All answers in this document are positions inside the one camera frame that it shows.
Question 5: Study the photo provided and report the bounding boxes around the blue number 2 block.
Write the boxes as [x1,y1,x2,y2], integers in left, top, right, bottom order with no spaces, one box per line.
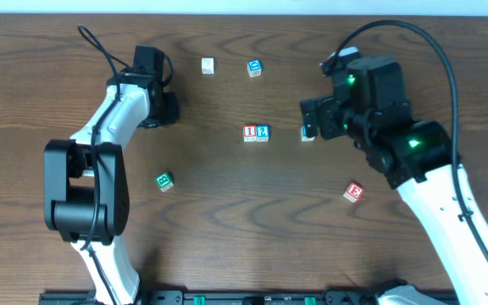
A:
[256,125,270,141]

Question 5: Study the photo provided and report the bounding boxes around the red letter I block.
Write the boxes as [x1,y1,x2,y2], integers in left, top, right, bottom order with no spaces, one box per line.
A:
[243,125,257,142]

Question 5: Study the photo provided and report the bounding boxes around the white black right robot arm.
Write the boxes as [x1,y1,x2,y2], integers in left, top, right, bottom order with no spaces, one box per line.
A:
[300,47,488,304]

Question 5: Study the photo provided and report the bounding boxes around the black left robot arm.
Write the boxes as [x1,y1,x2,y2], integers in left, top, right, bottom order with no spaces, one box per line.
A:
[39,46,180,304]

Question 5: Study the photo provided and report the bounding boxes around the plain wooden picture block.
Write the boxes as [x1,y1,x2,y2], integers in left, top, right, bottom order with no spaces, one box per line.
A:
[201,58,215,75]

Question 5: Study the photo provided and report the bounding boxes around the blue letter H block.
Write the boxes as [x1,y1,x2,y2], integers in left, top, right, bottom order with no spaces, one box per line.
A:
[300,125,315,141]

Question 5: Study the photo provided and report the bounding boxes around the red letter E block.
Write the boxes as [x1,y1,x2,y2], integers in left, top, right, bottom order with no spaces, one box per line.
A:
[343,182,364,202]

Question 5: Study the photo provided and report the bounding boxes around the blue letter D block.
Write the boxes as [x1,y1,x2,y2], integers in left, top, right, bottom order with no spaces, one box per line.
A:
[247,59,263,78]

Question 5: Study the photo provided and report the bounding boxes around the green letter B block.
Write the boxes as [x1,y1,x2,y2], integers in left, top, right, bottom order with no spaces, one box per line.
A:
[155,172,174,192]

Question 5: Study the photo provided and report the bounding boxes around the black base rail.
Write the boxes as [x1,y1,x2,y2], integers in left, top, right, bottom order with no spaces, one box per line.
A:
[38,290,459,305]

